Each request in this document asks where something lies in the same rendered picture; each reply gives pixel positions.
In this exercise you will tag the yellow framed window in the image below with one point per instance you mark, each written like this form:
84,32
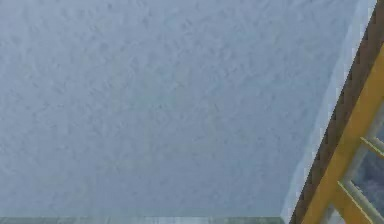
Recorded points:
354,140

